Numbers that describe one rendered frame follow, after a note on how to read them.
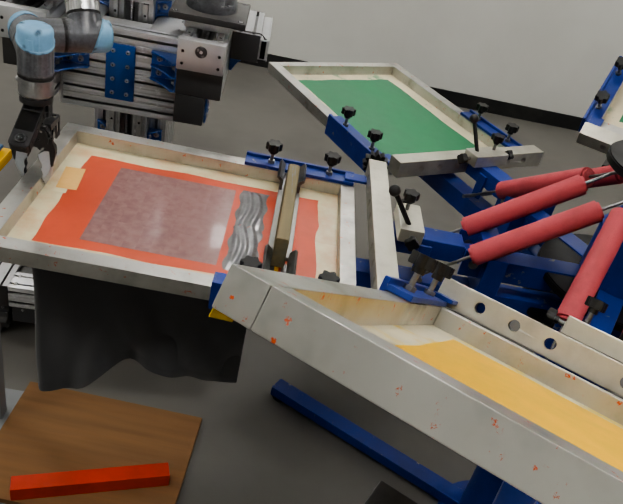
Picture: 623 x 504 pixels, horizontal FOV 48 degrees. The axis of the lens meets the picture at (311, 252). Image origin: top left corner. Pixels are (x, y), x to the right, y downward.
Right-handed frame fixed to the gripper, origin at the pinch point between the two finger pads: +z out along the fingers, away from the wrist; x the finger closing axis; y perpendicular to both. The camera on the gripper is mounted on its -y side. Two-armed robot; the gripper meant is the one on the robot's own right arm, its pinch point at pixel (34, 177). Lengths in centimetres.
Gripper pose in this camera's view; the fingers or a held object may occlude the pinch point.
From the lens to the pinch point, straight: 174.8
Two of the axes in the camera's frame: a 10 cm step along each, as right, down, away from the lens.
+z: -2.1, 8.1, 5.5
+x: -9.8, -1.9, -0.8
